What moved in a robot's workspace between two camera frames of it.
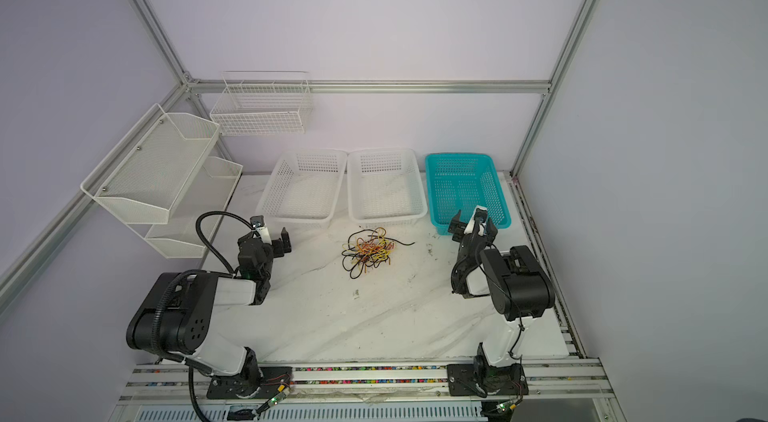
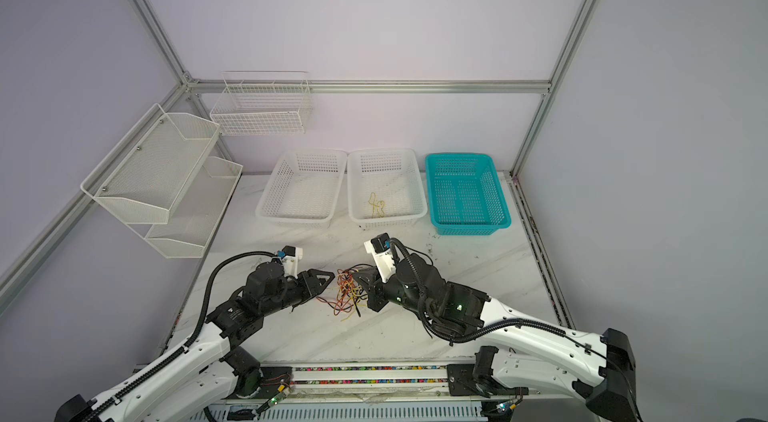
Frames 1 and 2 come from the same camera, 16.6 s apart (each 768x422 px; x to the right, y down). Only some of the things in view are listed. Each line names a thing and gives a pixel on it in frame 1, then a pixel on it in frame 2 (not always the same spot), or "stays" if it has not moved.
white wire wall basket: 262,103 stays
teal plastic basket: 463,182 stays
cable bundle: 368,247 -> 350,293
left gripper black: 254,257 -> 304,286
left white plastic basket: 302,189 stays
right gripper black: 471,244 -> 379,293
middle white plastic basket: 385,187 stays
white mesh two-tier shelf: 164,182 stays
